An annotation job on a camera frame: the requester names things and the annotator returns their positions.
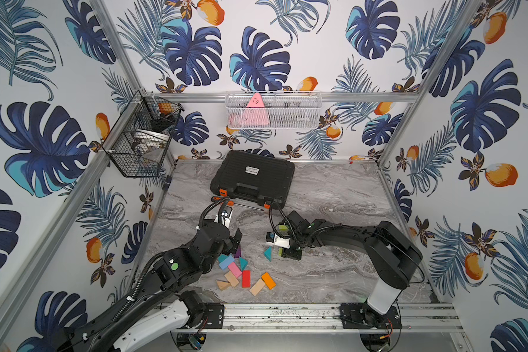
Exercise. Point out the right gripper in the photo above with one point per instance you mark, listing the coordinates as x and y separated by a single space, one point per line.
288 253

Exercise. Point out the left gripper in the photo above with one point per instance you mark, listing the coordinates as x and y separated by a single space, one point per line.
235 240

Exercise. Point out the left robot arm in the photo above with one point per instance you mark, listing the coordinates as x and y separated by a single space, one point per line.
159 302

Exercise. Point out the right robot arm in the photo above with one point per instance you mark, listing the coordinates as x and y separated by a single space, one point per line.
395 258

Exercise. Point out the purple block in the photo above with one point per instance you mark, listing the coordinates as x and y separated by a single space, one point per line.
238 253

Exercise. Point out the teal rectangular block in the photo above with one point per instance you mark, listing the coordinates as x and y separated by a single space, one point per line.
222 258

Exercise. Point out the teal triangle block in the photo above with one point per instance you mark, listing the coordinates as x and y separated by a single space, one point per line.
268 253

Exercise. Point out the small teal block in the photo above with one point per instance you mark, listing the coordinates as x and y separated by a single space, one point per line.
243 263

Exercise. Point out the light blue block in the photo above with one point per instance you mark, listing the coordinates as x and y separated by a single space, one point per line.
226 262

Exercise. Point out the pink block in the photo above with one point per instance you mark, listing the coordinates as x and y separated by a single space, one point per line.
235 270

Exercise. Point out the orange rectangular block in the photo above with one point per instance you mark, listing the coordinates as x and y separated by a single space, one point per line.
269 282

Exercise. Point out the red block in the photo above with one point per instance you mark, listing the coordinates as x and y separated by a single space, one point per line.
246 279

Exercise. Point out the natural wood triangle block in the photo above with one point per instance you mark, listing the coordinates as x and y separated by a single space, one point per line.
223 285

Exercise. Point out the natural wood rectangular block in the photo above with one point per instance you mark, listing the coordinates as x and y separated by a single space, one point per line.
257 287

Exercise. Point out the black plastic tool case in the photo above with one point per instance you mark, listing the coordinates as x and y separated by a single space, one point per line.
254 178

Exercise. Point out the pink triangle card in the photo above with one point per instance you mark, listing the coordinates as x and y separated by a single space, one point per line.
255 113

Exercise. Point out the aluminium front rail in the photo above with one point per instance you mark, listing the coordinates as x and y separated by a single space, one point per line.
299 318

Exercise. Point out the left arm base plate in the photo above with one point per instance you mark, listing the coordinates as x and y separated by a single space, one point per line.
202 315

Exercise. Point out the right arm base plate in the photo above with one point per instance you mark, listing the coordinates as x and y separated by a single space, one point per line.
361 316

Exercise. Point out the black wire basket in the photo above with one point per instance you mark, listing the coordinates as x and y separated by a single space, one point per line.
143 136

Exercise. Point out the white mesh wall basket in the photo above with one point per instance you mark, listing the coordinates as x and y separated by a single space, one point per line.
286 110

